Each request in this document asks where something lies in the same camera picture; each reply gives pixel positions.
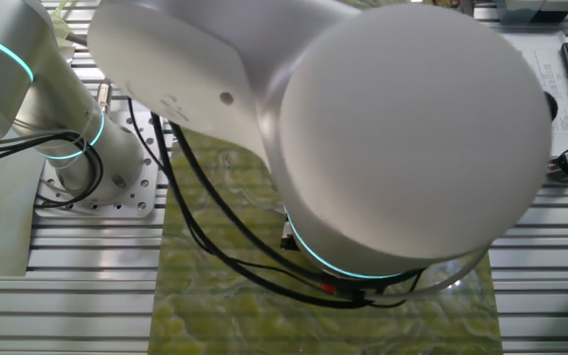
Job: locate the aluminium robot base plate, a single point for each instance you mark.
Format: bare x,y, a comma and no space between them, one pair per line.
141,192

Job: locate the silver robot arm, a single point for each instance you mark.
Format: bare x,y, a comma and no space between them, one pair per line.
387,148

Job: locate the black foam microphone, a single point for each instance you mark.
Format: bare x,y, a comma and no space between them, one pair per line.
552,106

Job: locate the printed table paper sheet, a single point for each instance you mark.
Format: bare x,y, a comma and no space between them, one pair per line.
555,69

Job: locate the green marble pattern mat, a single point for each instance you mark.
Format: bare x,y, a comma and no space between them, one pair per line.
215,305

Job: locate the grey metal block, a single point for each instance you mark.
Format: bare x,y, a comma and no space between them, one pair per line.
535,10

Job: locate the yellow-green fly swatter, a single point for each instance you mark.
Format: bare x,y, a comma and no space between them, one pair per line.
59,27

